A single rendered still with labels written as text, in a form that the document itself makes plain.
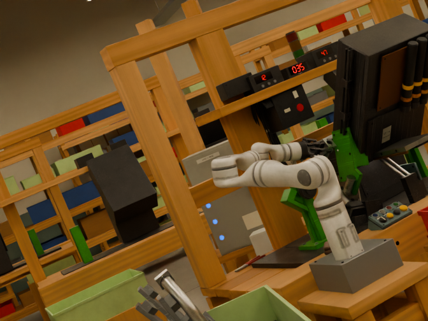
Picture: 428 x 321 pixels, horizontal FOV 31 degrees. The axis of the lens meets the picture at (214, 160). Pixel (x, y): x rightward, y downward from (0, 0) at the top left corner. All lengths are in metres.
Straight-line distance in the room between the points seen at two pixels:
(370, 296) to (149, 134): 1.21
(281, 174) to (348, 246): 0.31
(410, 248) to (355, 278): 0.54
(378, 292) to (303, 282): 0.38
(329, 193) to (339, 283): 0.29
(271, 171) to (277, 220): 0.82
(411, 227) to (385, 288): 0.60
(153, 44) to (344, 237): 1.23
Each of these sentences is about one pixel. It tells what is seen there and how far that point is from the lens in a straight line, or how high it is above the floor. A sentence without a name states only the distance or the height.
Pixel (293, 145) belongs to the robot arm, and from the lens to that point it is 3.11.
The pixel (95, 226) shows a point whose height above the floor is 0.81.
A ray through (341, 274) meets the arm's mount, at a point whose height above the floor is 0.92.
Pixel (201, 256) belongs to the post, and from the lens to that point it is 3.19.
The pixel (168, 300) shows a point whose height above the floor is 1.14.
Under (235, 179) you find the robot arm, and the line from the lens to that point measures 2.71.
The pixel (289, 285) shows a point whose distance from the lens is 2.67.
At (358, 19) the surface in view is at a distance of 11.15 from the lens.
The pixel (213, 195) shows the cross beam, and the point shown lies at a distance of 3.32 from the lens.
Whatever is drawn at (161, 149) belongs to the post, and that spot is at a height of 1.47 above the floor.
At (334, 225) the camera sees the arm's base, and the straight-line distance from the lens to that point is 2.47.
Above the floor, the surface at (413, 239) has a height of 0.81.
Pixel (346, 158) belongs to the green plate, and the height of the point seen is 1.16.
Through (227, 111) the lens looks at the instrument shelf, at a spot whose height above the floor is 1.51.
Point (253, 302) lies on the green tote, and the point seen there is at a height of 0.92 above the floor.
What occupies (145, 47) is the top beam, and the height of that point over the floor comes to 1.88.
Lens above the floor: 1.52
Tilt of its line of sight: 3 degrees down
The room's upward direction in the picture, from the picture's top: 23 degrees counter-clockwise
